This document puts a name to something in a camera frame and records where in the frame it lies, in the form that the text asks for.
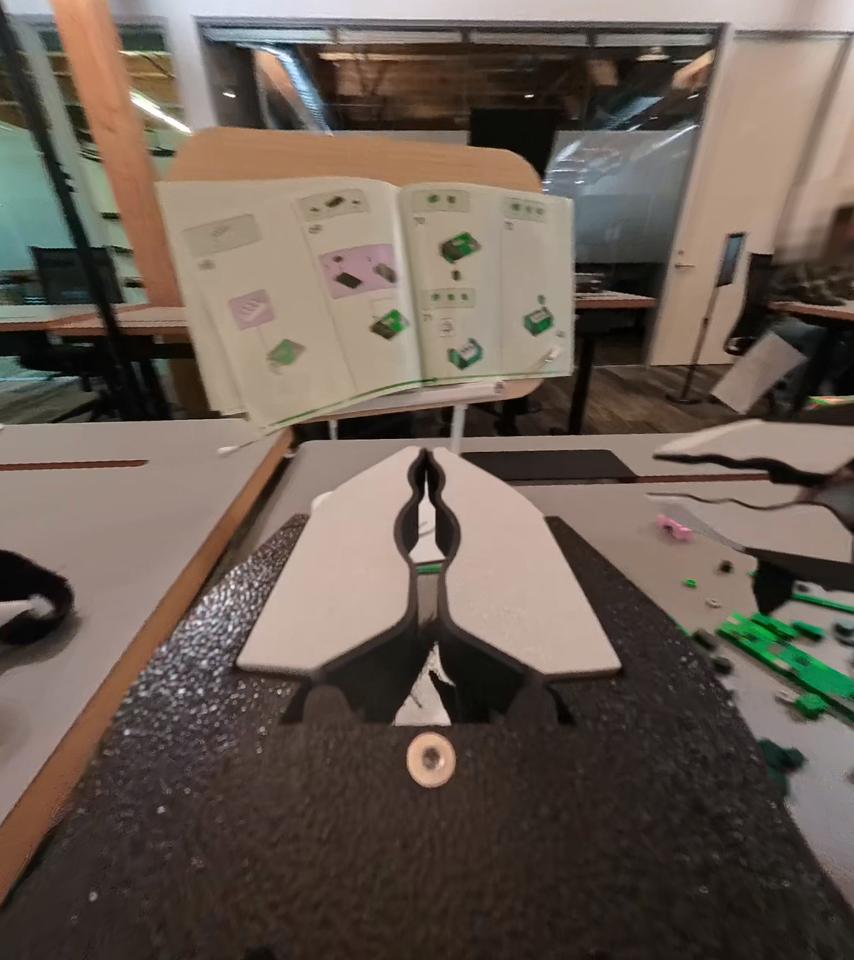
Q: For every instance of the white booklet stand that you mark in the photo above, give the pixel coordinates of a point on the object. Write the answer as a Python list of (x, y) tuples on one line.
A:
[(322, 154)]

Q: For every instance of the grey desk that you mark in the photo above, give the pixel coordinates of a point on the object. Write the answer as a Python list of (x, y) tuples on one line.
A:
[(606, 525)]

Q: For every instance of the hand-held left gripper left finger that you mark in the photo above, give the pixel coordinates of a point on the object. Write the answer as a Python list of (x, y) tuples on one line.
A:
[(329, 585)]

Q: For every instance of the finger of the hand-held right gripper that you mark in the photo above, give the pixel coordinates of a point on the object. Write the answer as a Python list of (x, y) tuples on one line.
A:
[(771, 442), (779, 532)]

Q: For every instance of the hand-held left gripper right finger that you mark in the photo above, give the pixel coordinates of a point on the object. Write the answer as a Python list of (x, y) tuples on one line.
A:
[(524, 585)]

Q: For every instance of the instruction booklet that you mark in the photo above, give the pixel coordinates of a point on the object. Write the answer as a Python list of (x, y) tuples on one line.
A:
[(322, 300)]

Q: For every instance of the white door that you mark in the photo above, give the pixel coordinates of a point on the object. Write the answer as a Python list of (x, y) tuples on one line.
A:
[(756, 187)]

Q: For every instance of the green mosaic brick plate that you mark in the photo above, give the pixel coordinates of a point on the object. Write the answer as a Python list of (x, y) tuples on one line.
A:
[(794, 660)]

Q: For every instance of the black pole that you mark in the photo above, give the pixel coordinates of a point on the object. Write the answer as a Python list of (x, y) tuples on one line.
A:
[(50, 150)]

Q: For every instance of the metal duct pipe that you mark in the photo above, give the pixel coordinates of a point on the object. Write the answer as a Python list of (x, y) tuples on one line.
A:
[(288, 82)]

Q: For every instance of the pink pig figure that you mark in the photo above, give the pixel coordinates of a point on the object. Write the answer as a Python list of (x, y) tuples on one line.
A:
[(674, 526)]

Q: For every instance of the black desk pad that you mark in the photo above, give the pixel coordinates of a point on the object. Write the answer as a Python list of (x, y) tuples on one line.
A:
[(547, 463)]

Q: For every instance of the wooden table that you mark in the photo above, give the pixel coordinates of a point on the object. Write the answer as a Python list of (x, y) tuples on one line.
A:
[(846, 311), (59, 319), (97, 525)]

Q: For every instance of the black office chair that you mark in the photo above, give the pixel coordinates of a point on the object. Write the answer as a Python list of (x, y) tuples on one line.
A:
[(749, 300)]

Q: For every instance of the wooden pillar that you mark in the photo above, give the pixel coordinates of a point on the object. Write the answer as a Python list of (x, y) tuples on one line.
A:
[(97, 112)]

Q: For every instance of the tablet on stand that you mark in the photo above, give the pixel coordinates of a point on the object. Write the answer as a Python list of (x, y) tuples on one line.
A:
[(732, 259)]

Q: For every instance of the glass partition window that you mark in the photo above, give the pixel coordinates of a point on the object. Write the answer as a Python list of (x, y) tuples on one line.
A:
[(412, 82)]

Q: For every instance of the black monitor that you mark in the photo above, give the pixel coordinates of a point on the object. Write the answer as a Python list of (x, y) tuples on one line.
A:
[(74, 274)]

